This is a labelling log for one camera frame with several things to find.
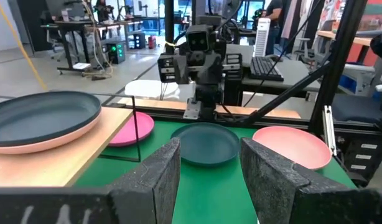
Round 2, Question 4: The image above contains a silver metal bracket strip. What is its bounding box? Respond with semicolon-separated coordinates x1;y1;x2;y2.
322;105;338;156

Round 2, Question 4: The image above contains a blue office chair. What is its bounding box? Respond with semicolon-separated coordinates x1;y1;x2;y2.
330;62;382;125

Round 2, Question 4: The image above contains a black keyboard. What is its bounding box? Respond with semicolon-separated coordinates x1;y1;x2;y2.
248;55;285;83

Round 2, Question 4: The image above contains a black looped cable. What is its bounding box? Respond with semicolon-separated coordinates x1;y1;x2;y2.
215;17;242;46

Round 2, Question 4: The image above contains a black standing desk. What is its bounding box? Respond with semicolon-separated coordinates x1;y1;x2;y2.
40;19;146;75

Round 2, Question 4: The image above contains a black drawer unit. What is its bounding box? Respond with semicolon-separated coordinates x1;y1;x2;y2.
342;135;382;183

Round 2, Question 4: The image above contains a grey desk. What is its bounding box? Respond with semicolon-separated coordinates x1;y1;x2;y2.
225;43;322;94

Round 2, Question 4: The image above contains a person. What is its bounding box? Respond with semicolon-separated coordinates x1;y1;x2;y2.
261;0;286;57

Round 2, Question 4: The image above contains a magenta plate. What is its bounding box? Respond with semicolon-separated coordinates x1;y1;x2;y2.
108;111;155;147

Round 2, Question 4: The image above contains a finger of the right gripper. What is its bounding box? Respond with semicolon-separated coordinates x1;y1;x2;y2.
206;53;225;85
174;54;192;85

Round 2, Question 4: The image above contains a black computer tower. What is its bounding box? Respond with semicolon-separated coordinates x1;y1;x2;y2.
133;32;147;50
106;42;127;65

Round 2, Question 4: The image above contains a black aluminium rig frame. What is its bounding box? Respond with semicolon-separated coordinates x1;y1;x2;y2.
99;0;382;138

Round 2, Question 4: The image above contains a thin black cable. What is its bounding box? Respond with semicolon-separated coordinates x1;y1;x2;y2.
243;0;324;108

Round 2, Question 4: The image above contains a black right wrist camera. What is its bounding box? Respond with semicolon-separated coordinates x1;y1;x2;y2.
185;24;215;52

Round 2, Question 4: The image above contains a grey office chair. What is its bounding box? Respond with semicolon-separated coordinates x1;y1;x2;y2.
294;18;325;65

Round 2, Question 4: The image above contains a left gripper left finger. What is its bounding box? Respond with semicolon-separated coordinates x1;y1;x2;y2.
0;138;182;224

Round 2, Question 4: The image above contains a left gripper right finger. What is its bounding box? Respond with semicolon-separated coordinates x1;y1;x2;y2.
240;138;382;224

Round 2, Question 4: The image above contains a white tower fan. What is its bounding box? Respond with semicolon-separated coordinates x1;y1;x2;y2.
254;17;272;58

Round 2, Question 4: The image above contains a wooden base board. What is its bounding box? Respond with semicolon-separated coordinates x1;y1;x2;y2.
117;97;301;119

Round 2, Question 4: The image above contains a maroon plate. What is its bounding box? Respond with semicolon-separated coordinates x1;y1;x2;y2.
252;125;333;171

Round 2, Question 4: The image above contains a silver mounting bracket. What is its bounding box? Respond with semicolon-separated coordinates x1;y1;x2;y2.
182;98;202;121

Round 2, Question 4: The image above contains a yellow hanging cable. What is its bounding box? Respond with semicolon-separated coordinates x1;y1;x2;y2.
0;0;48;91

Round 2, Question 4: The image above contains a wooden shelf black frame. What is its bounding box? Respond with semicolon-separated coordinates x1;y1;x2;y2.
0;90;142;188

